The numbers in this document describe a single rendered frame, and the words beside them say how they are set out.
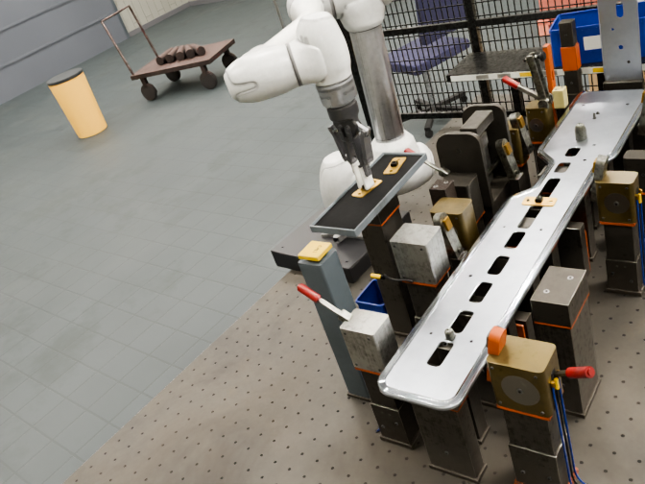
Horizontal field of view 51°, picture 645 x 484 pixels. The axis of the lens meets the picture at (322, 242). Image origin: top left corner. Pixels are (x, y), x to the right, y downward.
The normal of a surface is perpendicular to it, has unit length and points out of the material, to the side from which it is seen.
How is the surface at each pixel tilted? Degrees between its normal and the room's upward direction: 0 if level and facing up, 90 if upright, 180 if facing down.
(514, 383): 90
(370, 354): 90
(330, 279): 90
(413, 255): 90
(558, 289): 0
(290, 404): 0
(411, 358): 0
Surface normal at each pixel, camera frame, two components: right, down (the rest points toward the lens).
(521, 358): -0.30, -0.81
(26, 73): 0.74, 0.14
